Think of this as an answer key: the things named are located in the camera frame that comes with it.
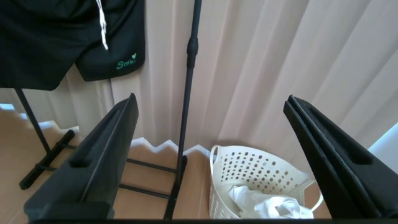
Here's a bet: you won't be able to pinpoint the white garment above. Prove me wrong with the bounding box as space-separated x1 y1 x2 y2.
228 185 315 220

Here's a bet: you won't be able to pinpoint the white laundry basket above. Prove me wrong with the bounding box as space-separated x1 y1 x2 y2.
208 144 324 220

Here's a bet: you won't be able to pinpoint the black clothes rack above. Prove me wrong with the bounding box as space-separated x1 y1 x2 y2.
14 0 203 220

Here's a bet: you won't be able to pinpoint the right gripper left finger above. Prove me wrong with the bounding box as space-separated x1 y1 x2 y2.
24 92 140 221

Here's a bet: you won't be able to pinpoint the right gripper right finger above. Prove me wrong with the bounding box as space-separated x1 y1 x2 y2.
282 94 398 218

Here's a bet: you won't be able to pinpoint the black shorts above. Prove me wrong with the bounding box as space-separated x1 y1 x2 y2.
0 0 146 91

